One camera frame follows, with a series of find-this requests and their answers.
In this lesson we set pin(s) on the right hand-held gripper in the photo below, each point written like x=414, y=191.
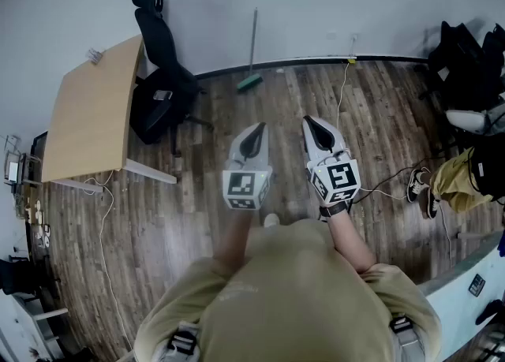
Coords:
x=339, y=177

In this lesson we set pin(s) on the wooden desk white frame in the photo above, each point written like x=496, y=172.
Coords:
x=90, y=116

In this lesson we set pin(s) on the small clear desk item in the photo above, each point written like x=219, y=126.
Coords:
x=94, y=56

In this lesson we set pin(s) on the black remote control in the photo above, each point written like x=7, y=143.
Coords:
x=477, y=285

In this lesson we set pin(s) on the black office chair with headrest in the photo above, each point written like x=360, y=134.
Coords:
x=161, y=45

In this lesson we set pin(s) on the smartphone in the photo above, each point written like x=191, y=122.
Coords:
x=162, y=95

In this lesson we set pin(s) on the person's right forearm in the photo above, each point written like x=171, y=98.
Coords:
x=349, y=242

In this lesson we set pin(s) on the person's olive shirt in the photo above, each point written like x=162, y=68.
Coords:
x=296, y=293

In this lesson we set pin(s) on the pale table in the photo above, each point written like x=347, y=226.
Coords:
x=453, y=305

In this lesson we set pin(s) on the black mesh office chair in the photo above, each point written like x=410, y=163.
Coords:
x=457, y=60

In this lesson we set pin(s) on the cluttered equipment shelf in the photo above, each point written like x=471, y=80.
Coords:
x=16, y=171

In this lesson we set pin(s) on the person's left forearm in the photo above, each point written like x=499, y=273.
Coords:
x=233, y=238

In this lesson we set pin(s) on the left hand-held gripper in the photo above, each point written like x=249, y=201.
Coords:
x=240, y=185

